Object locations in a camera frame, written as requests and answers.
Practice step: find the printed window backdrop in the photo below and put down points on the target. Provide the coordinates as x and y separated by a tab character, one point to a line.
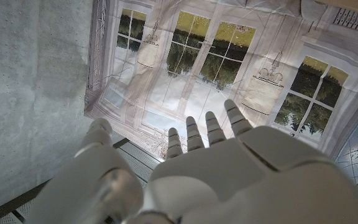
197	77

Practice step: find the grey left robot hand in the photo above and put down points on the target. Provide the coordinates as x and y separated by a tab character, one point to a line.
228	177

